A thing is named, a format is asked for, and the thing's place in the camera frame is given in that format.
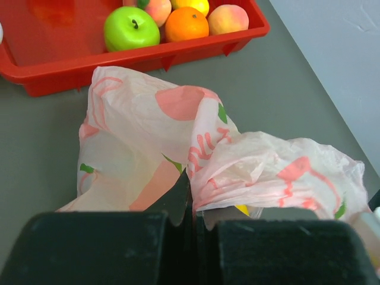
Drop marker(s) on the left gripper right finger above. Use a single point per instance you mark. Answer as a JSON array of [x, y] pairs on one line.
[[235, 249]]

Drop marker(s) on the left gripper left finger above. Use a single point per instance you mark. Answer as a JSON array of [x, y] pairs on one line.
[[148, 247]]

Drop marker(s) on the yellow banana bunch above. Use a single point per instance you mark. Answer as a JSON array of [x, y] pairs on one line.
[[250, 211]]

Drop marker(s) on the pink plastic bag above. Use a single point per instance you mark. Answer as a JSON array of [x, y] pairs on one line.
[[141, 133]]

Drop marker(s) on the small green apple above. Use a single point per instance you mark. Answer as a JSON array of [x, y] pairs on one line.
[[129, 28]]

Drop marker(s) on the red plastic tray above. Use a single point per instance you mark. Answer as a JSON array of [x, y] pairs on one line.
[[54, 46]]

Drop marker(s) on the orange tangerine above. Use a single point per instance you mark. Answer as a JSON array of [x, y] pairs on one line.
[[186, 23]]

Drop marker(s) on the peach with leaf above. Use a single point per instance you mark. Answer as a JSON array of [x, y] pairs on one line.
[[159, 10]]

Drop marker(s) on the pink yellow peach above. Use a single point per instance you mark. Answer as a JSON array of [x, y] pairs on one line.
[[228, 18]]

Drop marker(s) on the yellow orange mango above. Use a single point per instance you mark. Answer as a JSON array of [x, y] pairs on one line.
[[202, 6]]

